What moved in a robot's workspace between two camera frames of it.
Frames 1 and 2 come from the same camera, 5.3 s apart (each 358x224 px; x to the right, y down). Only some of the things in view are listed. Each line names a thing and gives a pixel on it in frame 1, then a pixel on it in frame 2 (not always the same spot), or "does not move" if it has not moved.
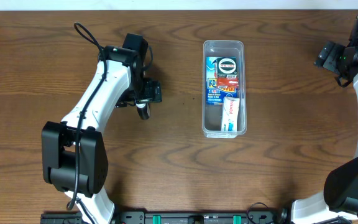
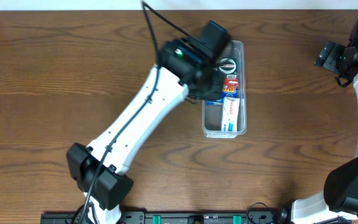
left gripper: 151,91 → 212,86
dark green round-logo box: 227,67 does not move
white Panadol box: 230,112 does not move
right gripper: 327,56 does not move
